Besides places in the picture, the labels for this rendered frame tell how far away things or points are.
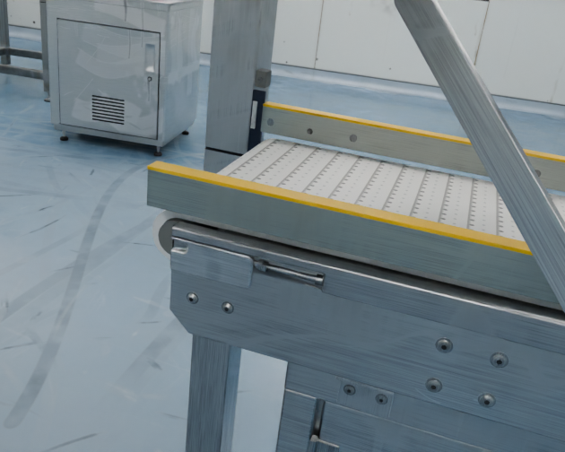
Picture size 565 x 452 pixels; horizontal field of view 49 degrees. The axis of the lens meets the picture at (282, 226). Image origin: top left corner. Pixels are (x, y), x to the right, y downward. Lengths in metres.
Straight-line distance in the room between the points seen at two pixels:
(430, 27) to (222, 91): 0.40
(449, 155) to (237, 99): 0.26
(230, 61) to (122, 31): 2.44
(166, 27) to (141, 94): 0.35
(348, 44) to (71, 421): 4.71
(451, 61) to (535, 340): 0.20
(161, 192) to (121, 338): 1.34
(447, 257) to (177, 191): 0.21
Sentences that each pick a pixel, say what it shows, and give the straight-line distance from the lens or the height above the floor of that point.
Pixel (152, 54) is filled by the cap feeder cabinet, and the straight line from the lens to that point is 3.16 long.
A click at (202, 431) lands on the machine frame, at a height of 0.34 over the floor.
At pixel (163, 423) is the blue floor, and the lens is 1.55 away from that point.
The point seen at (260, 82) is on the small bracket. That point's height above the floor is 0.89.
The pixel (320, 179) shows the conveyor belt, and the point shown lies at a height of 0.83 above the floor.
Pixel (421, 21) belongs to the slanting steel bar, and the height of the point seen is 1.00.
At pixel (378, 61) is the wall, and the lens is 5.78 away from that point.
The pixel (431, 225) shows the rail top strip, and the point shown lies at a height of 0.87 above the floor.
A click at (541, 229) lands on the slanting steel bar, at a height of 0.91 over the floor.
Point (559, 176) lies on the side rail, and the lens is 0.72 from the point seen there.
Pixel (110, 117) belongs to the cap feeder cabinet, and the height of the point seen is 0.18.
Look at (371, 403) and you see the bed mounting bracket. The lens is 0.58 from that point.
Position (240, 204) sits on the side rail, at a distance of 0.47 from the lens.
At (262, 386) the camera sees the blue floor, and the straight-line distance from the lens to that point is 1.66.
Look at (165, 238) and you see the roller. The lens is 0.53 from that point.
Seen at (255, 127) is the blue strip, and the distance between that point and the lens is 0.76.
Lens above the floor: 1.04
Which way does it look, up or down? 24 degrees down
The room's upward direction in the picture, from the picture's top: 7 degrees clockwise
